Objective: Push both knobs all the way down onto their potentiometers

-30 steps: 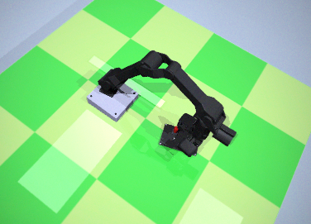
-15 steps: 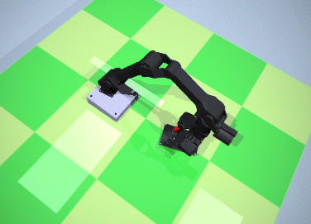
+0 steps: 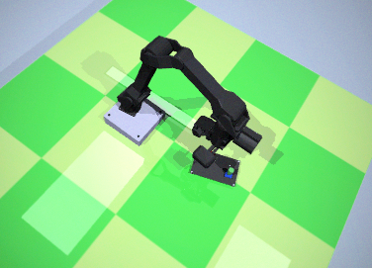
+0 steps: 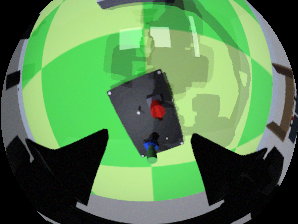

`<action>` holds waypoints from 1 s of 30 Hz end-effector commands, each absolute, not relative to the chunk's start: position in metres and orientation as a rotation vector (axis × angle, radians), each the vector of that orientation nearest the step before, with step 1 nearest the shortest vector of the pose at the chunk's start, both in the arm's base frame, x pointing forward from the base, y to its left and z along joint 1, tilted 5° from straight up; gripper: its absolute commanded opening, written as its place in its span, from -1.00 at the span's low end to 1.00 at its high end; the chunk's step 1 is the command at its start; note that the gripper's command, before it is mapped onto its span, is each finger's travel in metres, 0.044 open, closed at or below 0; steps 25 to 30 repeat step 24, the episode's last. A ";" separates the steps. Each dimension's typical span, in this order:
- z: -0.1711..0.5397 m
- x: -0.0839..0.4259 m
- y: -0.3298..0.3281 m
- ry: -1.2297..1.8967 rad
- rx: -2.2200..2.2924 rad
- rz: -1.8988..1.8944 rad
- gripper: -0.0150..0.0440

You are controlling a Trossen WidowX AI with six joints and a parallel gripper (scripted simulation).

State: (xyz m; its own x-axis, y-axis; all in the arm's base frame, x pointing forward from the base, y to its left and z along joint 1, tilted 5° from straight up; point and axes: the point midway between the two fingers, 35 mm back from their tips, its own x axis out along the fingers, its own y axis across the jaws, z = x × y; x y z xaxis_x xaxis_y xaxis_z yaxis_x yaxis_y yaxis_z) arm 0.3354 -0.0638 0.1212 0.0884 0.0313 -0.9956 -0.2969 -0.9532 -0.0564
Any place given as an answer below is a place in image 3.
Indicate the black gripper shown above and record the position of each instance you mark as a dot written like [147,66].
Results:
[204,156]

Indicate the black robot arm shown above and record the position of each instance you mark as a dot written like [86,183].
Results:
[229,111]

